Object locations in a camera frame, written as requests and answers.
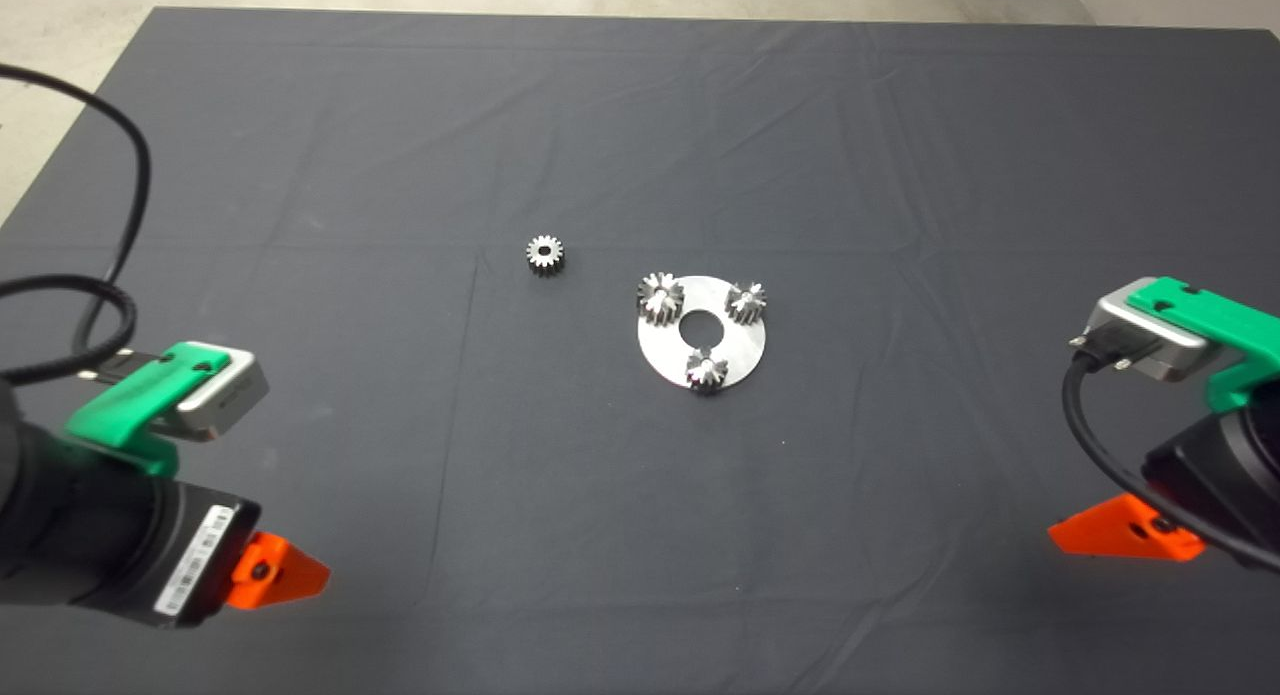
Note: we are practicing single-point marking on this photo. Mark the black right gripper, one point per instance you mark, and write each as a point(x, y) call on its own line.
point(1240, 475)

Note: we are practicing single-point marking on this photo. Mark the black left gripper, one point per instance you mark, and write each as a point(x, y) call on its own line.
point(180, 555)

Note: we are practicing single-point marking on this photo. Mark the dark grey table cloth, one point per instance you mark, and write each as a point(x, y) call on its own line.
point(640, 525)

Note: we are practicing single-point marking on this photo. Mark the left silver camera box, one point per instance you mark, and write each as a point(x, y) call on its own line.
point(225, 400)

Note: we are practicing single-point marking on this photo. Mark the silver camera box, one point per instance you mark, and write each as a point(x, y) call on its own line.
point(225, 400)
point(1150, 345)

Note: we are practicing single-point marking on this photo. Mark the round metal plate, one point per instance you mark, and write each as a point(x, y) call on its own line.
point(735, 350)

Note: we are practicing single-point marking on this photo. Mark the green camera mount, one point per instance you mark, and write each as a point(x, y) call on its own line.
point(130, 405)
point(1220, 325)

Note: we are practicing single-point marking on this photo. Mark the right silver camera box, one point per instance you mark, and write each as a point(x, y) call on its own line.
point(1150, 345)

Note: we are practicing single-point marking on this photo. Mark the large steel gear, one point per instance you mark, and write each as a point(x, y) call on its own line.
point(660, 297)

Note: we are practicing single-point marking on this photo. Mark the small steel gear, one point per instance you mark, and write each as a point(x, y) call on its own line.
point(745, 302)
point(705, 370)
point(553, 258)

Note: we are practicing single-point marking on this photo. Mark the right green camera mount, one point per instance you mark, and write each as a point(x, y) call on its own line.
point(1220, 325)

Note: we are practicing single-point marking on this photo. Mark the left green camera mount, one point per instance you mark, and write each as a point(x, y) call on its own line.
point(130, 405)

